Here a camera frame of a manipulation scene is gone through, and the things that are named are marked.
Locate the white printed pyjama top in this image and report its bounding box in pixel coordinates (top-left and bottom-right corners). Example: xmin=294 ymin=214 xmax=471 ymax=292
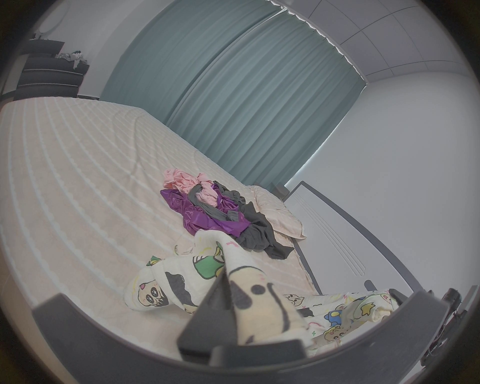
xmin=124 ymin=229 xmax=400 ymax=357

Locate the black chest of drawers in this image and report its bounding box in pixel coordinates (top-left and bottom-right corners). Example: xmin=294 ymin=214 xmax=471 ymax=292
xmin=13 ymin=39 xmax=91 ymax=102

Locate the pale crumpled cloth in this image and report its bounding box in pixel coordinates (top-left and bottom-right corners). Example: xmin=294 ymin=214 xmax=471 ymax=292
xmin=55 ymin=50 xmax=89 ymax=70

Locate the blue-green curtain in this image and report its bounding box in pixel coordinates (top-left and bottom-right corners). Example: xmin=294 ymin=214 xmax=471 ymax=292
xmin=100 ymin=0 xmax=287 ymax=122
xmin=165 ymin=9 xmax=370 ymax=188

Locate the bed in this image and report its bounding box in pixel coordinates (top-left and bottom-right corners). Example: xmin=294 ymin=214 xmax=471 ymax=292
xmin=0 ymin=95 xmax=426 ymax=361

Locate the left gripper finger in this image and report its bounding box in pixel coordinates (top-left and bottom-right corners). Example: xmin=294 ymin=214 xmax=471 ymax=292
xmin=177 ymin=268 xmax=242 ymax=361

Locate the cream pillow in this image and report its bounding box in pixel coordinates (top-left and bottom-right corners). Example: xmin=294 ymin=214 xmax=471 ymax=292
xmin=250 ymin=184 xmax=307 ymax=239

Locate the pile of clothes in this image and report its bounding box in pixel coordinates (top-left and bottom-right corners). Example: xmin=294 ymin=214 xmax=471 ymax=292
xmin=160 ymin=169 xmax=295 ymax=260

